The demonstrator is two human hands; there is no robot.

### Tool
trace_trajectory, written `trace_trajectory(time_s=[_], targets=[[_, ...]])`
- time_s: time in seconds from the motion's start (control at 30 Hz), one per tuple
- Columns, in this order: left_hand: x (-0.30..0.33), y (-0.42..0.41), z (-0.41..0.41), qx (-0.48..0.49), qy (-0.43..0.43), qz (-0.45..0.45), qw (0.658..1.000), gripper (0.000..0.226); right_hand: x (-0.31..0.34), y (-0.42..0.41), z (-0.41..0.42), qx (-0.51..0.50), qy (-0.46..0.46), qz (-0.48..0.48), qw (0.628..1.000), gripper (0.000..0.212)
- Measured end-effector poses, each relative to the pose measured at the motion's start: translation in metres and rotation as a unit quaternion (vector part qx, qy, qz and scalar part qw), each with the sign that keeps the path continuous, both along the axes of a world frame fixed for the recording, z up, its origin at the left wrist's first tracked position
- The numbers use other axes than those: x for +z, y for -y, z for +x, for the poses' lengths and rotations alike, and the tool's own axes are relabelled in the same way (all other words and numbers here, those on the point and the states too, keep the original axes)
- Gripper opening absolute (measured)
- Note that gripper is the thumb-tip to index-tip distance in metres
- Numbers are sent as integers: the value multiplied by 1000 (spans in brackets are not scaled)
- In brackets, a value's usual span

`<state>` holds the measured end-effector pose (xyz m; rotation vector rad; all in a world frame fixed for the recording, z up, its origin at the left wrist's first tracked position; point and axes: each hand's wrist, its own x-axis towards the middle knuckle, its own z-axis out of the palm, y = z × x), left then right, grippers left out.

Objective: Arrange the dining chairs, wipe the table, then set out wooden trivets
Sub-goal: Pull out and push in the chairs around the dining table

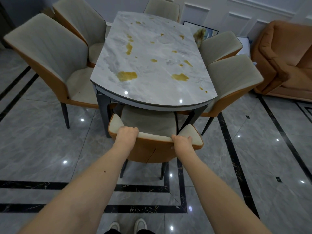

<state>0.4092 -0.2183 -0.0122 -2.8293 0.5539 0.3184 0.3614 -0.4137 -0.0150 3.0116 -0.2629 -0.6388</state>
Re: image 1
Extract person's right hand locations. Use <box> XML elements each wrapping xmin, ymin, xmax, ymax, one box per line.
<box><xmin>170</xmin><ymin>134</ymin><xmax>195</xmax><ymax>159</ymax></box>

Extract person's left hand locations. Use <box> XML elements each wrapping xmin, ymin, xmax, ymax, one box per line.
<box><xmin>114</xmin><ymin>126</ymin><xmax>139</xmax><ymax>145</ymax></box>

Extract beige and orange dining chair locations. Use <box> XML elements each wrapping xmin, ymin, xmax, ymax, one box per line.
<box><xmin>178</xmin><ymin>54</ymin><xmax>265</xmax><ymax>136</ymax></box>
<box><xmin>52</xmin><ymin>0</ymin><xmax>108</xmax><ymax>68</ymax></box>
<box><xmin>108</xmin><ymin>105</ymin><xmax>204</xmax><ymax>181</ymax></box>
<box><xmin>199</xmin><ymin>31</ymin><xmax>244</xmax><ymax>67</ymax></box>
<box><xmin>3</xmin><ymin>13</ymin><xmax>103</xmax><ymax>129</ymax></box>
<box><xmin>143</xmin><ymin>0</ymin><xmax>181</xmax><ymax>24</ymax></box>

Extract person's left forearm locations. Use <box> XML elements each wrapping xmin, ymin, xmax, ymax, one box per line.
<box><xmin>17</xmin><ymin>142</ymin><xmax>133</xmax><ymax>234</ymax></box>

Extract person's right forearm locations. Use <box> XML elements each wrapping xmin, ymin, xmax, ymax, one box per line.
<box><xmin>175</xmin><ymin>153</ymin><xmax>272</xmax><ymax>234</ymax></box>

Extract grey marble dining table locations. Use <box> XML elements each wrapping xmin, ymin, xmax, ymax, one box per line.
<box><xmin>90</xmin><ymin>11</ymin><xmax>218</xmax><ymax>138</ymax></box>

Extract person's white right shoe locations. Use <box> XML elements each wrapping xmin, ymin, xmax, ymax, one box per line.
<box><xmin>133</xmin><ymin>218</ymin><xmax>148</xmax><ymax>234</ymax></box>

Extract person's white shoe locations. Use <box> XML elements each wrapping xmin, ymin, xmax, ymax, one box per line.
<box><xmin>107</xmin><ymin>222</ymin><xmax>121</xmax><ymax>234</ymax></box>
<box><xmin>133</xmin><ymin>218</ymin><xmax>148</xmax><ymax>234</ymax></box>

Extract person's black trousers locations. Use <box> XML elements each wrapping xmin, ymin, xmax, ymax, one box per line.
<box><xmin>104</xmin><ymin>229</ymin><xmax>156</xmax><ymax>234</ymax></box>

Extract person's white left shoe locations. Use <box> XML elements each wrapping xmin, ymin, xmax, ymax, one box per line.
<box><xmin>107</xmin><ymin>222</ymin><xmax>121</xmax><ymax>234</ymax></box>

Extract framed abstract picture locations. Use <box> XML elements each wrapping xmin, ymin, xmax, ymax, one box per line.
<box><xmin>183</xmin><ymin>20</ymin><xmax>219</xmax><ymax>48</ymax></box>

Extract white flat panel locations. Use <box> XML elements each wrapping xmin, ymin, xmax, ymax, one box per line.
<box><xmin>236</xmin><ymin>36</ymin><xmax>251</xmax><ymax>59</ymax></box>

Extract orange sofa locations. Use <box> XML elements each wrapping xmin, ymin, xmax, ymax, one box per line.
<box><xmin>251</xmin><ymin>20</ymin><xmax>312</xmax><ymax>103</ymax></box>

